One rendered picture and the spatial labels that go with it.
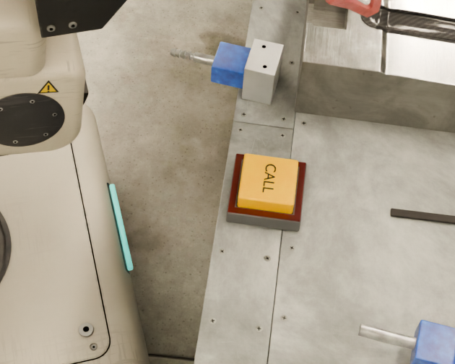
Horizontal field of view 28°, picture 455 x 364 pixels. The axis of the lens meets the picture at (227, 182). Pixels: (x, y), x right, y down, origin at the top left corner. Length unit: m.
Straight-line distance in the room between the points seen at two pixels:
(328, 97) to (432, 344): 0.32
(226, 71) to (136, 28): 1.22
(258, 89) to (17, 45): 0.28
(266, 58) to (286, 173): 0.15
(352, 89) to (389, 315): 0.26
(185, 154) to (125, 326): 0.62
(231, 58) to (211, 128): 1.00
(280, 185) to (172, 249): 0.94
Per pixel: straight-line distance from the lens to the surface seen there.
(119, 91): 2.14
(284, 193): 0.97
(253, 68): 1.05
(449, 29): 1.10
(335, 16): 1.10
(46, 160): 1.68
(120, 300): 1.53
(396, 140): 1.08
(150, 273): 1.86
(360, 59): 1.03
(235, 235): 0.98
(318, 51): 1.02
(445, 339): 0.91
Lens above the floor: 1.64
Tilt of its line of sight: 56 degrees down
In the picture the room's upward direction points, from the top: 5 degrees clockwise
